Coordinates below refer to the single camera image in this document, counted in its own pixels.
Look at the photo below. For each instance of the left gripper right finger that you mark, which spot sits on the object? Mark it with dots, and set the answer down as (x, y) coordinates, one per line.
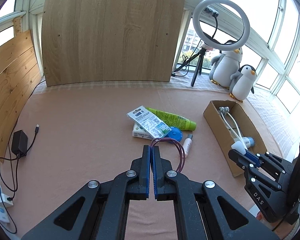
(203, 210)

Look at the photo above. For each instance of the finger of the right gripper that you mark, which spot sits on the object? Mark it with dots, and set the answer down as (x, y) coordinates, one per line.
(254, 158)
(241, 161)

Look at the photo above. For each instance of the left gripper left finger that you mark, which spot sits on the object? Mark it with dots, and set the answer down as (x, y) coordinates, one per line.
(98, 210)

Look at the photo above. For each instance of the white grey ball massager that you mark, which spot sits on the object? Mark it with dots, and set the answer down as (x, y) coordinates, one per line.
(233, 127)

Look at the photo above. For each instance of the translucent white cap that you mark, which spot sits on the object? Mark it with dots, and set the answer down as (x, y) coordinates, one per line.
(239, 146)

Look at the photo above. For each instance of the cardboard box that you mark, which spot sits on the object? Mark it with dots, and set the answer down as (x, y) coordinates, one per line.
(222, 134)

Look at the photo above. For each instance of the small penguin plush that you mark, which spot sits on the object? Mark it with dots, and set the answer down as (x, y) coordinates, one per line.
(242, 82)

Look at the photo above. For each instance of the blue round case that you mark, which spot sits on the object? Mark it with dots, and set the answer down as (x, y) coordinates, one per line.
(175, 133)

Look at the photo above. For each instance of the green tube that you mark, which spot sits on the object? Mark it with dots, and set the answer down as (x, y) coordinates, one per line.
(174, 120)

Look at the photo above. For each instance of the white tissue pack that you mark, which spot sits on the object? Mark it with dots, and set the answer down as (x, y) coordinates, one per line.
(139, 132)

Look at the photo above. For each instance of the silver foil sachet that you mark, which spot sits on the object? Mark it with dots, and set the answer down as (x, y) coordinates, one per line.
(149, 122)

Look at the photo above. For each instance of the large penguin plush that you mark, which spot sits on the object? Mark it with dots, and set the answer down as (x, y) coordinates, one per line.
(224, 65)

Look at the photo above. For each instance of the white plug adapter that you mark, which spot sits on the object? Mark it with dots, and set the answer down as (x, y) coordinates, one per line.
(5, 200)

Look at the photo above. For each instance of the black power adapter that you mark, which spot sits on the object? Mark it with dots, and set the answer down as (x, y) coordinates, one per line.
(19, 143)

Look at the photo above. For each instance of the black webcam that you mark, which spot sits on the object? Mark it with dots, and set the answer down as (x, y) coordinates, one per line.
(212, 12)

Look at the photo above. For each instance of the wooden headboard panel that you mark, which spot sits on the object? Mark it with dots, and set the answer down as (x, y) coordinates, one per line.
(19, 75)

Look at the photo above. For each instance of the light wood board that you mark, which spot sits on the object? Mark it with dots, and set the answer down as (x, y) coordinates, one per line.
(109, 40)

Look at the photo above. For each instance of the white ring light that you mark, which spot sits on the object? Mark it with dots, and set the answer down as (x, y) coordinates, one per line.
(238, 28)

